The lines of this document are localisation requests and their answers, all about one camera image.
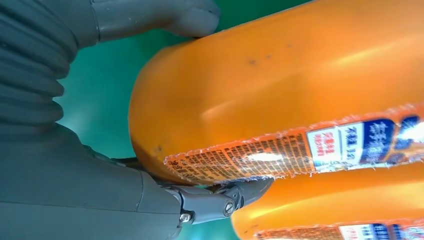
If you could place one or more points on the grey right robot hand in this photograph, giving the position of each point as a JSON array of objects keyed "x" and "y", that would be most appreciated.
[{"x": 66, "y": 185}]

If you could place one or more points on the green table mat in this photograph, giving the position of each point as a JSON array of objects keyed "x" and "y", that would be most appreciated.
[{"x": 99, "y": 99}]

